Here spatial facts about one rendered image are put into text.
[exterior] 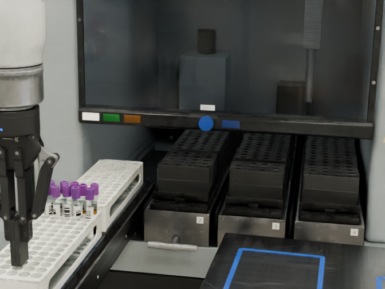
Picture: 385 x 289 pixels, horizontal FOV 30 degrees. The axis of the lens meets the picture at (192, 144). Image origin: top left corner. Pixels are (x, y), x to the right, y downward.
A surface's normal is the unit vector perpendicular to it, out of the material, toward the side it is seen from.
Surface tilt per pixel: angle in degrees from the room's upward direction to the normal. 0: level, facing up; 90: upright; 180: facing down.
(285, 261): 0
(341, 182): 90
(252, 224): 90
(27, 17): 89
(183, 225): 90
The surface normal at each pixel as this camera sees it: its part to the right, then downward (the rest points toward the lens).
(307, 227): -0.18, 0.25
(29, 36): 0.69, 0.28
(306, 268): 0.01, -0.97
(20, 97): 0.47, 0.24
